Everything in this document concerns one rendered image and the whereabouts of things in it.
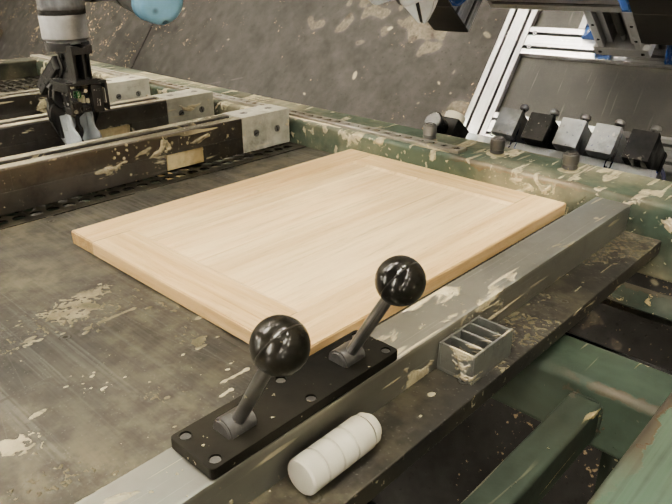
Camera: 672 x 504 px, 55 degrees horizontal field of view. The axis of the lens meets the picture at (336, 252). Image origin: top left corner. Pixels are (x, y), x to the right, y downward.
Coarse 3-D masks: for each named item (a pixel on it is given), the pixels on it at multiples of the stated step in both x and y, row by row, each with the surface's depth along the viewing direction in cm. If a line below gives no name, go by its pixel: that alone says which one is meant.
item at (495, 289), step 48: (528, 240) 80; (576, 240) 80; (480, 288) 68; (528, 288) 73; (384, 336) 60; (432, 336) 60; (384, 384) 56; (288, 432) 48; (144, 480) 43; (192, 480) 43; (240, 480) 45
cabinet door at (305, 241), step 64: (256, 192) 102; (320, 192) 103; (384, 192) 103; (448, 192) 103; (512, 192) 103; (128, 256) 80; (192, 256) 81; (256, 256) 81; (320, 256) 81; (384, 256) 81; (448, 256) 81; (256, 320) 66; (320, 320) 66
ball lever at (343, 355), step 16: (400, 256) 47; (384, 272) 47; (400, 272) 46; (416, 272) 47; (384, 288) 47; (400, 288) 46; (416, 288) 46; (384, 304) 49; (400, 304) 47; (368, 320) 51; (368, 336) 52; (336, 352) 54; (352, 352) 54
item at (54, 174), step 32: (160, 128) 117; (192, 128) 118; (224, 128) 123; (256, 128) 128; (288, 128) 135; (0, 160) 99; (32, 160) 99; (64, 160) 102; (96, 160) 106; (128, 160) 110; (160, 160) 114; (0, 192) 96; (32, 192) 99; (64, 192) 103
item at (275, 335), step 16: (272, 320) 39; (288, 320) 39; (256, 336) 39; (272, 336) 38; (288, 336) 38; (304, 336) 39; (256, 352) 39; (272, 352) 38; (288, 352) 38; (304, 352) 39; (272, 368) 39; (288, 368) 39; (256, 384) 42; (256, 400) 44; (224, 416) 46; (240, 416) 45; (224, 432) 46; (240, 432) 46
